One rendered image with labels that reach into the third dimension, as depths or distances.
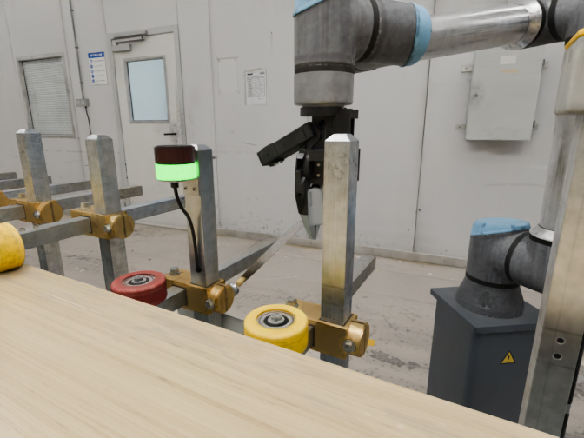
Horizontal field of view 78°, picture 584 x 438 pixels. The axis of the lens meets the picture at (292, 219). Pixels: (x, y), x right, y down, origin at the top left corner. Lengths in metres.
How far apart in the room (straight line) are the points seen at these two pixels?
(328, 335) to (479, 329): 0.69
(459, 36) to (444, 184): 2.34
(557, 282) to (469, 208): 2.76
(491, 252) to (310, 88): 0.80
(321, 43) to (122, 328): 0.45
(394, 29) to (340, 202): 0.27
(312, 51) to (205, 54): 3.40
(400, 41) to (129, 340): 0.55
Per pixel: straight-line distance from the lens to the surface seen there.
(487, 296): 1.22
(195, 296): 0.66
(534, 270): 1.11
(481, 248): 1.19
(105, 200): 0.79
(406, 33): 0.62
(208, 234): 0.62
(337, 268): 0.50
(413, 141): 3.15
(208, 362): 0.41
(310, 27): 0.55
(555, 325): 0.49
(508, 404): 1.40
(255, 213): 3.69
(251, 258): 0.82
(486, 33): 0.97
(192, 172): 0.56
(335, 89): 0.54
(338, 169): 0.47
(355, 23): 0.57
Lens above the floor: 1.14
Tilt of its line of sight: 14 degrees down
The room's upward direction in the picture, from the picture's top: straight up
